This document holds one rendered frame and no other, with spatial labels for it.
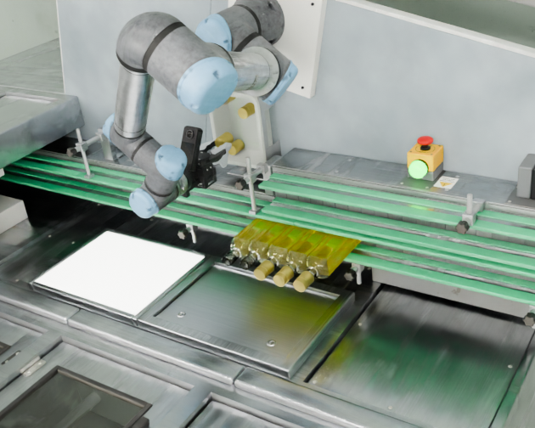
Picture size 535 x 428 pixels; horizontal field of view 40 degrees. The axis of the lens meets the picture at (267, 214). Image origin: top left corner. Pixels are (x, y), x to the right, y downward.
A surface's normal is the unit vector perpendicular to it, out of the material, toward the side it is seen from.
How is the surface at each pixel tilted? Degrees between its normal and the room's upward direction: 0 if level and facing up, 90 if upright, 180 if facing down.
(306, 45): 0
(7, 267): 90
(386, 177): 90
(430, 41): 0
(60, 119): 90
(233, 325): 90
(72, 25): 0
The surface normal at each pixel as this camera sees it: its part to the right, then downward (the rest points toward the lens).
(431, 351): -0.13, -0.87
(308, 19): -0.54, 0.46
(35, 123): 0.84, 0.18
